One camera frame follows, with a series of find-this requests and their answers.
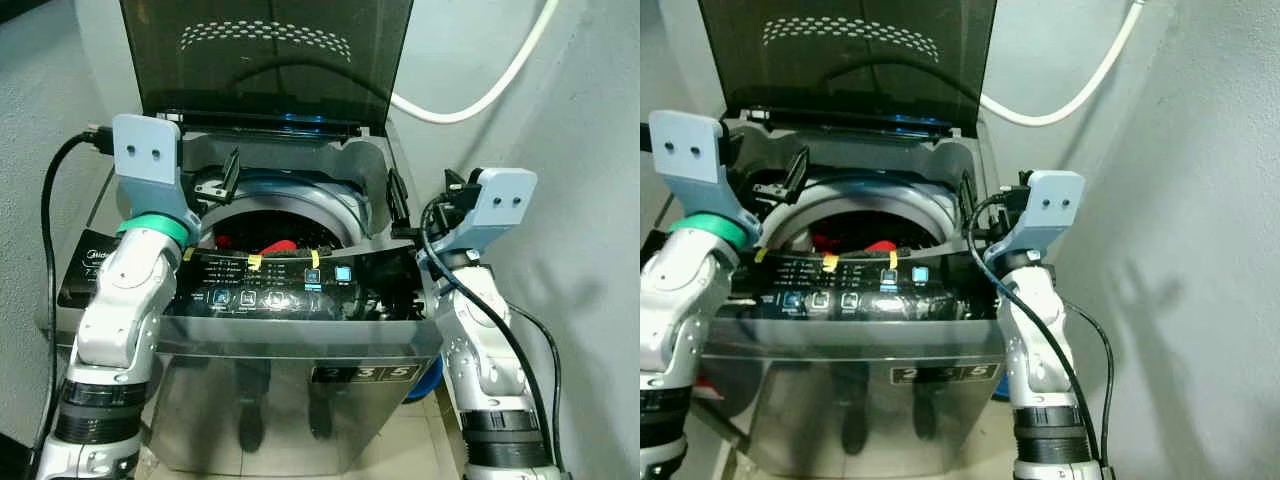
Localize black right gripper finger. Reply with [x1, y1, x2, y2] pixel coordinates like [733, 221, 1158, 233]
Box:
[386, 168, 415, 239]
[958, 168, 983, 236]

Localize red clothes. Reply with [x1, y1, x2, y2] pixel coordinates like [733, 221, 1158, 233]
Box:
[215, 235, 301, 257]
[810, 235, 897, 257]

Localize silver top-load washing machine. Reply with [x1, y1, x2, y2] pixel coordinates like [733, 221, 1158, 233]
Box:
[655, 110, 1011, 477]
[40, 110, 446, 477]

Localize dark translucent washer lid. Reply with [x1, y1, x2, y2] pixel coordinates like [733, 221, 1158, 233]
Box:
[697, 0, 999, 138]
[118, 0, 416, 137]

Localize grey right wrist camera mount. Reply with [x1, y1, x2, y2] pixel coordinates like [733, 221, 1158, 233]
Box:
[985, 170, 1086, 266]
[418, 167, 538, 266]

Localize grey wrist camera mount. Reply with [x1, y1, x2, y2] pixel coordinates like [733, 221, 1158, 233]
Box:
[110, 113, 201, 223]
[648, 110, 761, 226]
[418, 167, 538, 266]
[985, 170, 1086, 266]

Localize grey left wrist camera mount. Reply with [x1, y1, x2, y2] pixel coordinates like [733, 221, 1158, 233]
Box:
[648, 110, 761, 226]
[110, 113, 201, 223]

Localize white water hose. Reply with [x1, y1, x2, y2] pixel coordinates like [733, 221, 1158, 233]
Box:
[390, 0, 561, 126]
[980, 0, 1147, 127]

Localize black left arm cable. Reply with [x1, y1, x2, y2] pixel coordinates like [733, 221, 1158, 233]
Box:
[35, 125, 116, 471]

